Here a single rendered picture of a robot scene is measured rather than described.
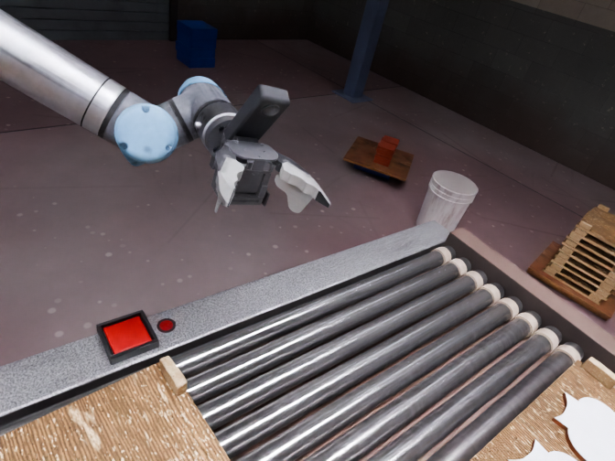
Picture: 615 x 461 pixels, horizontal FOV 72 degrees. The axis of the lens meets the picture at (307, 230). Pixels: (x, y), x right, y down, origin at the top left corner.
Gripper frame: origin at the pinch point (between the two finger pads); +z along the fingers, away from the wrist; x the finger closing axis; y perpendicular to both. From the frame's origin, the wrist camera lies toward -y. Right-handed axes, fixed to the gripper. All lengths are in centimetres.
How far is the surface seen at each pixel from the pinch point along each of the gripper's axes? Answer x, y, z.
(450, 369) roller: -38.0, 26.2, 16.1
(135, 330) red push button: 11.5, 33.9, -9.8
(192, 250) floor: -51, 124, -125
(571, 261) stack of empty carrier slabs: -246, 68, -38
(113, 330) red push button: 14.8, 34.5, -10.9
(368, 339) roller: -27.5, 29.0, 4.5
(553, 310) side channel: -70, 19, 14
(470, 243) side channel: -68, 20, -10
